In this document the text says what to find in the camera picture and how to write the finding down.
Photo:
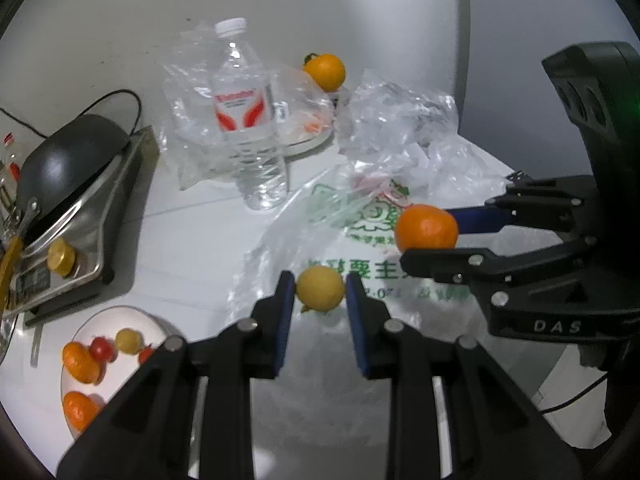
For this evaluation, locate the mandarin orange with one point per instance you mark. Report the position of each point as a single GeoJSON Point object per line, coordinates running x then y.
{"type": "Point", "coordinates": [80, 364]}
{"type": "Point", "coordinates": [80, 410]}
{"type": "Point", "coordinates": [423, 226]}

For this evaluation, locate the black wok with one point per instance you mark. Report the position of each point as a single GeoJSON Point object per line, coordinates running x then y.
{"type": "Point", "coordinates": [53, 172]}

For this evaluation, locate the crumpled clear plastic bag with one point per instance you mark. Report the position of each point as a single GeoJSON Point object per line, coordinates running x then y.
{"type": "Point", "coordinates": [412, 132]}

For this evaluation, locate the clear water bottle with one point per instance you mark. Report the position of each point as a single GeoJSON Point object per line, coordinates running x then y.
{"type": "Point", "coordinates": [243, 108]}

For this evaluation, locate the red cherry tomato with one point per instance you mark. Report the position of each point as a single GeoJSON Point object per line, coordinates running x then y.
{"type": "Point", "coordinates": [102, 350]}
{"type": "Point", "coordinates": [145, 354]}

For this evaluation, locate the white plate with bag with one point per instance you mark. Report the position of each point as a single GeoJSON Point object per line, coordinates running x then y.
{"type": "Point", "coordinates": [305, 121]}

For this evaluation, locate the red label sauce bottle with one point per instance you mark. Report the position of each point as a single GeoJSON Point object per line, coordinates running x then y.
{"type": "Point", "coordinates": [13, 157]}

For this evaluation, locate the stainless induction cooker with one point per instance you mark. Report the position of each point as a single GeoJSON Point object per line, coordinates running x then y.
{"type": "Point", "coordinates": [91, 228]}

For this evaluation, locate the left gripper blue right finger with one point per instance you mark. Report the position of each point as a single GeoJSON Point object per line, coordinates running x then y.
{"type": "Point", "coordinates": [356, 300]}

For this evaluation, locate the large orange with leaf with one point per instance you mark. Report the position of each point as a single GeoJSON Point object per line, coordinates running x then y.
{"type": "Point", "coordinates": [327, 70]}

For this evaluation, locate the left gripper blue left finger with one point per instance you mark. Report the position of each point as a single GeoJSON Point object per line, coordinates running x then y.
{"type": "Point", "coordinates": [284, 298]}

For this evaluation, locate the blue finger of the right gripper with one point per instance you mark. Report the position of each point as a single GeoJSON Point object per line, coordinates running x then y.
{"type": "Point", "coordinates": [458, 266]}
{"type": "Point", "coordinates": [480, 219]}

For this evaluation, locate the yellow cherry tomato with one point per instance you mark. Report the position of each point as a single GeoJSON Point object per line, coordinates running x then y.
{"type": "Point", "coordinates": [129, 341]}
{"type": "Point", "coordinates": [320, 289]}

